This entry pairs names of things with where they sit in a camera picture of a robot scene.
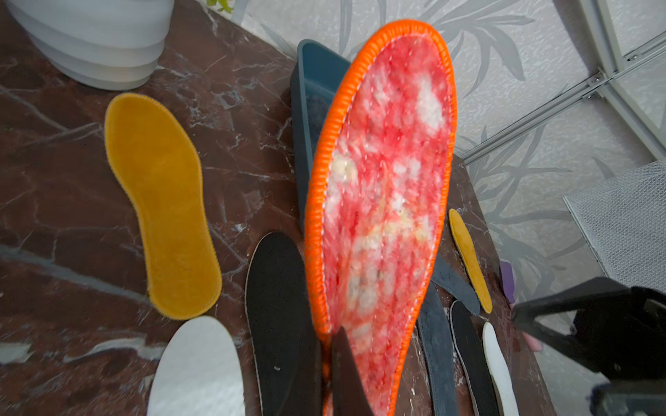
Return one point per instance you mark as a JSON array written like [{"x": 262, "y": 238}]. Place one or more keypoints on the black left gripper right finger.
[{"x": 348, "y": 396}]

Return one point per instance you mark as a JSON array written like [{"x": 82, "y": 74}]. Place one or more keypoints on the white insole left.
[{"x": 199, "y": 373}]

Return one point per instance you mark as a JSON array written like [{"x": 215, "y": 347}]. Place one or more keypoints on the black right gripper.
[{"x": 618, "y": 332}]

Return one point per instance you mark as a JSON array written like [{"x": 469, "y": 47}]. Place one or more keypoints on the black insole left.
[{"x": 278, "y": 312}]

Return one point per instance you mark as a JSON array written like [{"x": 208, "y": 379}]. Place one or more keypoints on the potted artificial plant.
[{"x": 110, "y": 45}]

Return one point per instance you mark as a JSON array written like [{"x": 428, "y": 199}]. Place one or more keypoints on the black insole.
[
  {"x": 278, "y": 312},
  {"x": 469, "y": 348}
]

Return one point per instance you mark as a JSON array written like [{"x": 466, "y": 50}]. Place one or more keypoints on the white wire mesh basket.
[{"x": 622, "y": 220}]

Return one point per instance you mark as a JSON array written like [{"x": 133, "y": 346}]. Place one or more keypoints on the black insole right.
[{"x": 469, "y": 348}]

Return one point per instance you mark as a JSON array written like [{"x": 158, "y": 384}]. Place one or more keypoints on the yellow fuzzy insole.
[
  {"x": 464, "y": 244},
  {"x": 159, "y": 169}
]

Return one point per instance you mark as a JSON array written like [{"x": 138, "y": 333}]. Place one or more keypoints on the yellow fuzzy insole left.
[{"x": 159, "y": 169}]

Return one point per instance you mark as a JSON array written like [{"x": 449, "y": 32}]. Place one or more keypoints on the teal plastic storage box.
[{"x": 315, "y": 80}]

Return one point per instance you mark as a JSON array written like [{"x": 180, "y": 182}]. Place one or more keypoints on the white insole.
[
  {"x": 499, "y": 372},
  {"x": 199, "y": 373}
]

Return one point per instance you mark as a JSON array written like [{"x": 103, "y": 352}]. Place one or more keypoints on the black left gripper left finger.
[{"x": 305, "y": 392}]

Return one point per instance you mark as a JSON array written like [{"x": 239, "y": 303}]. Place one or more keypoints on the white insole right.
[{"x": 499, "y": 372}]

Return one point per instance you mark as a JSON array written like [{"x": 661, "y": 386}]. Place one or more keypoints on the red orange-edged insole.
[{"x": 377, "y": 200}]

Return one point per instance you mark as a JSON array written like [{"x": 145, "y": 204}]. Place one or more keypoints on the yellow fuzzy insole right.
[{"x": 464, "y": 244}]

